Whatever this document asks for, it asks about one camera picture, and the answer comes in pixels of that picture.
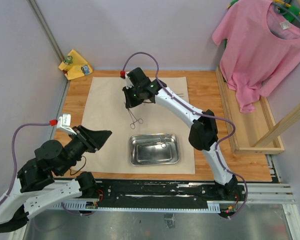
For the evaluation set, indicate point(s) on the steel surgical scissors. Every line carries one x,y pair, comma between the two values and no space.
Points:
156,142

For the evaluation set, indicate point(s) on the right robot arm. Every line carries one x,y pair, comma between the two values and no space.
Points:
203,135

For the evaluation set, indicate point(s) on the stainless steel tray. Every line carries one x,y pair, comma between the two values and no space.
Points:
141,155

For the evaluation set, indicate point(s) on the steel surgical forceps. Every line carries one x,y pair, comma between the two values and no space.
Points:
180,95

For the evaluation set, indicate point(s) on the beige cloth wrap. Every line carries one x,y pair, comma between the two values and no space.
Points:
105,110

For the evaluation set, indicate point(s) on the wooden tray frame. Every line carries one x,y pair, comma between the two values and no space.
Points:
250,127

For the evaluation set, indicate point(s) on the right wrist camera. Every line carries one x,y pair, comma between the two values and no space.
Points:
124,75

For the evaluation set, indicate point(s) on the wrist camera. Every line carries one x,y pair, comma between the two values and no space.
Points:
63,123
124,75

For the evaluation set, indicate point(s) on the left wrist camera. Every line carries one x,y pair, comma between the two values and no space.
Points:
63,123

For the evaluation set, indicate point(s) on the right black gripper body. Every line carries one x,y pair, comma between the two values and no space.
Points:
134,97

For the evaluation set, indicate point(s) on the yellow printed cloth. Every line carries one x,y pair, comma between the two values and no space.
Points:
75,66

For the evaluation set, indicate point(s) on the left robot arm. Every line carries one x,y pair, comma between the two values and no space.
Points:
25,198

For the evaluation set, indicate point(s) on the pink t-shirt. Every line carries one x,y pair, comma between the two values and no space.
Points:
262,49

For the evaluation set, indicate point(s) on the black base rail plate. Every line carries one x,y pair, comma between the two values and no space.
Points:
161,194

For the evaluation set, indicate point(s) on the green clothes hanger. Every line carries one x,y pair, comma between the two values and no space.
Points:
290,12

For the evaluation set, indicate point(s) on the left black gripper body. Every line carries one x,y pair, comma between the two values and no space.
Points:
77,147

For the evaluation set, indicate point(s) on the wooden pole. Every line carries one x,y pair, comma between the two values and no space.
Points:
286,122

